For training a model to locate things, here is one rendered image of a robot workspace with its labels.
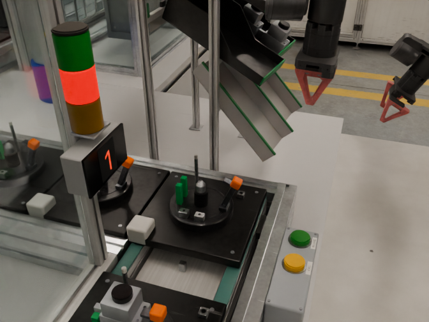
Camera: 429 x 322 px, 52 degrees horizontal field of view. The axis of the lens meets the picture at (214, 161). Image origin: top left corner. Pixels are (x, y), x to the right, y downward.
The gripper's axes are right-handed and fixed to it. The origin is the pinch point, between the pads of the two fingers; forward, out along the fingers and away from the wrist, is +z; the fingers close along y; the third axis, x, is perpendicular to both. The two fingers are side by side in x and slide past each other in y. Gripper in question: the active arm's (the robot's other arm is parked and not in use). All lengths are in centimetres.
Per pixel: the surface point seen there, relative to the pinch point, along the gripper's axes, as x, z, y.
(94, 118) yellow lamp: -28.7, -3.2, 26.1
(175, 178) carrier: -28.7, 28.0, -3.5
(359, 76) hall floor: 15, 121, -327
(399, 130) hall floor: 49, 120, -233
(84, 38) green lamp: -28.9, -15.1, 25.6
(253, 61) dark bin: -16.3, 3.1, -22.5
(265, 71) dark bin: -13.1, 4.6, -21.1
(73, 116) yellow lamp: -31.4, -3.7, 27.4
